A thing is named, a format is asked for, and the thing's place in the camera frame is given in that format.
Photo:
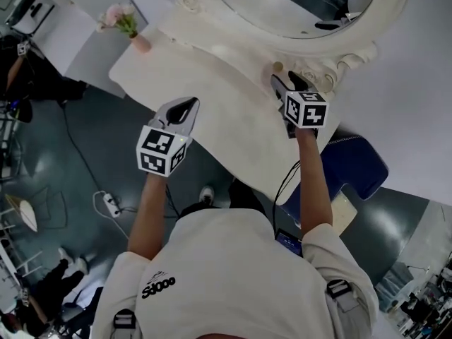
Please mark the person's cream shirt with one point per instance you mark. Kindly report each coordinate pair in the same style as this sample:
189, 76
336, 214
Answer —
226, 277

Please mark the person's right forearm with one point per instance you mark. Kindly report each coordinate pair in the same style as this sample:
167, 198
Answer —
316, 189

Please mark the dark blue chair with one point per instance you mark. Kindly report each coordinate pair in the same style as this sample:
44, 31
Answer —
360, 168

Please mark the white power strip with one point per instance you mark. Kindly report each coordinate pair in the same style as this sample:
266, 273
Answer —
111, 205

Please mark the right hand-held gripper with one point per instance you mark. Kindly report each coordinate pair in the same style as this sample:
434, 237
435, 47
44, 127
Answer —
310, 113

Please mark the pink vase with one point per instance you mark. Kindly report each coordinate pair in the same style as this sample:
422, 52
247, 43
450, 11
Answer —
141, 43

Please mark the black waist device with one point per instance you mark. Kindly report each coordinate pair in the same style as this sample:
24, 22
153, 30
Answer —
289, 241

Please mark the cluttered workbench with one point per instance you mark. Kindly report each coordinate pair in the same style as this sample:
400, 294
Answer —
416, 302

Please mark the pink flower bouquet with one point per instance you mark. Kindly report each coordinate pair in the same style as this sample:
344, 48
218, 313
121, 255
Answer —
118, 16

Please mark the white cabinet desk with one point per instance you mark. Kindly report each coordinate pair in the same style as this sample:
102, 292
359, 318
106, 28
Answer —
92, 55

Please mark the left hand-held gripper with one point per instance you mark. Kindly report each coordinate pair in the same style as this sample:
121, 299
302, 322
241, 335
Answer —
157, 152

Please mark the white dressing table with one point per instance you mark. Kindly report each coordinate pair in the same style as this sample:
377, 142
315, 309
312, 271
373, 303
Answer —
219, 94

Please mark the beige square box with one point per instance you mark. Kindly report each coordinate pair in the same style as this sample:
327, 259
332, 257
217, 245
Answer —
344, 212

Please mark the oval mirror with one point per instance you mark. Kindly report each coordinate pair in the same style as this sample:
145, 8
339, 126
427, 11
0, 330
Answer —
265, 9

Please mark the person's left forearm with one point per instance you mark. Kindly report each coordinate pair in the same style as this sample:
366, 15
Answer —
148, 217

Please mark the person's left white shoe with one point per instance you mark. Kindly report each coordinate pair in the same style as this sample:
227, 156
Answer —
207, 193

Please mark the person's black trousers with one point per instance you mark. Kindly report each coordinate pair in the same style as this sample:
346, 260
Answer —
243, 196

